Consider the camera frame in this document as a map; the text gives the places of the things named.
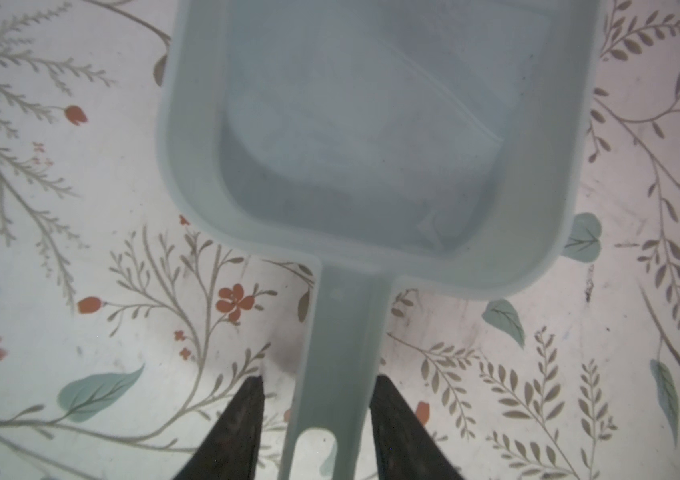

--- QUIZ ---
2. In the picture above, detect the pale blue plastic dustpan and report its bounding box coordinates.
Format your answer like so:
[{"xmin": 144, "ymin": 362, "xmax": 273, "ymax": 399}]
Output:
[{"xmin": 157, "ymin": 1, "xmax": 604, "ymax": 479}]

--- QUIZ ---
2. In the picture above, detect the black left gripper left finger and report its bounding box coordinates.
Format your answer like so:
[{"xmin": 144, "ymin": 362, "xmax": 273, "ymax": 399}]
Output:
[{"xmin": 175, "ymin": 376, "xmax": 265, "ymax": 480}]

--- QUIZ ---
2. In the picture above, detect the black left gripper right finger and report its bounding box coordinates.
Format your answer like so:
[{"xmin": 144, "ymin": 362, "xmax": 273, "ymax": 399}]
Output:
[{"xmin": 370, "ymin": 375, "xmax": 463, "ymax": 480}]

